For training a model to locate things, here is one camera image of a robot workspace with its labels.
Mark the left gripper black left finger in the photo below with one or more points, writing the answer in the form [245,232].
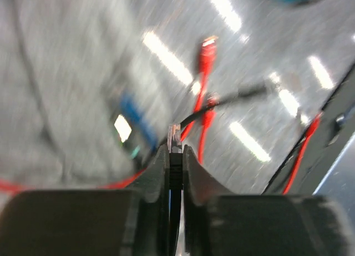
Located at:
[128,221]

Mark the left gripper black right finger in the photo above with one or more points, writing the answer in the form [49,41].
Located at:
[220,222]

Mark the grey crumpled cloth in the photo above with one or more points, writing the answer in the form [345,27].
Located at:
[64,66]

